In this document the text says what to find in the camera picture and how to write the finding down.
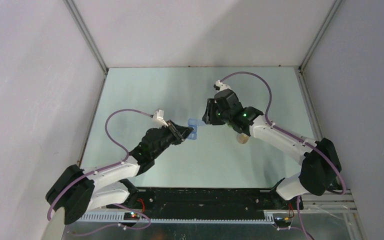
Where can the left aluminium frame post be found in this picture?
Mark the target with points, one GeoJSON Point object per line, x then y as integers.
{"type": "Point", "coordinates": [86, 34]}

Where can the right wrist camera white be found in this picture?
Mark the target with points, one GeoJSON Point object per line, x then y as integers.
{"type": "Point", "coordinates": [220, 86]}

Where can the grey slotted cable duct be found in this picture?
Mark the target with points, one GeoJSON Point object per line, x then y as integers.
{"type": "Point", "coordinates": [117, 217]}

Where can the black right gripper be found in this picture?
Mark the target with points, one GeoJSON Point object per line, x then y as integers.
{"type": "Point", "coordinates": [208, 117]}

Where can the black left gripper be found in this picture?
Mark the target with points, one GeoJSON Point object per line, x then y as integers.
{"type": "Point", "coordinates": [179, 133]}

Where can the controller board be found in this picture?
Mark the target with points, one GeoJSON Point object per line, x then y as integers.
{"type": "Point", "coordinates": [283, 222]}
{"type": "Point", "coordinates": [131, 216]}

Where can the aluminium frame post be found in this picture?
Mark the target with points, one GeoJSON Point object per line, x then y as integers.
{"type": "Point", "coordinates": [86, 34]}
{"type": "Point", "coordinates": [320, 33]}

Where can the right controller board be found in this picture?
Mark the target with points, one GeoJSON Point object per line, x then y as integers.
{"type": "Point", "coordinates": [283, 222]}

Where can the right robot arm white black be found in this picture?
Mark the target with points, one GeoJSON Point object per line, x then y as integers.
{"type": "Point", "coordinates": [318, 160]}

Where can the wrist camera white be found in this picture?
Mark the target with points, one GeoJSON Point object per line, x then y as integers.
{"type": "Point", "coordinates": [220, 86]}
{"type": "Point", "coordinates": [158, 118]}

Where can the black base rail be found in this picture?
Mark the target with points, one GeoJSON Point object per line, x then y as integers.
{"type": "Point", "coordinates": [188, 203]}

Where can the right aluminium frame post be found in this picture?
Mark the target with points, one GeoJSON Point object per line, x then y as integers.
{"type": "Point", "coordinates": [320, 33]}

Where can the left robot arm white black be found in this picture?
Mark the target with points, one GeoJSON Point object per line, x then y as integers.
{"type": "Point", "coordinates": [79, 190]}

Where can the blue pill organizer box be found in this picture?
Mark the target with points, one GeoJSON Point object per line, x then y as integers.
{"type": "Point", "coordinates": [194, 123]}

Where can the left controller board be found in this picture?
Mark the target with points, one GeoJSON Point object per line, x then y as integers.
{"type": "Point", "coordinates": [131, 216]}

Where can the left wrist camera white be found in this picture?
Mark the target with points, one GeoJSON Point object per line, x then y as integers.
{"type": "Point", "coordinates": [158, 118]}

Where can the clear amber pill bottle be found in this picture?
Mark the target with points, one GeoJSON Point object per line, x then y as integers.
{"type": "Point", "coordinates": [242, 138]}

